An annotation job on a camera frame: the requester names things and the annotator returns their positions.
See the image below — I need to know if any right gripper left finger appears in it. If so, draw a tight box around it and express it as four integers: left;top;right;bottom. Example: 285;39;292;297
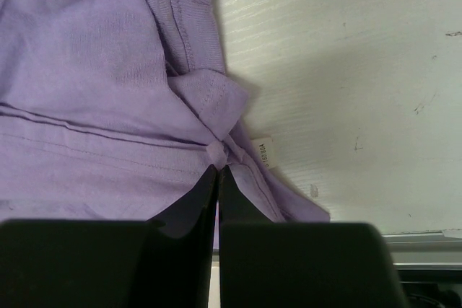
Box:
1;167;217;307

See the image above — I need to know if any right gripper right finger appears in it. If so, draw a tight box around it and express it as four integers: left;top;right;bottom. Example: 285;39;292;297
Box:
219;168;408;307

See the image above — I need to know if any purple t shirt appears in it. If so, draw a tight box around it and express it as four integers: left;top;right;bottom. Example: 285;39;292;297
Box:
1;0;330;222

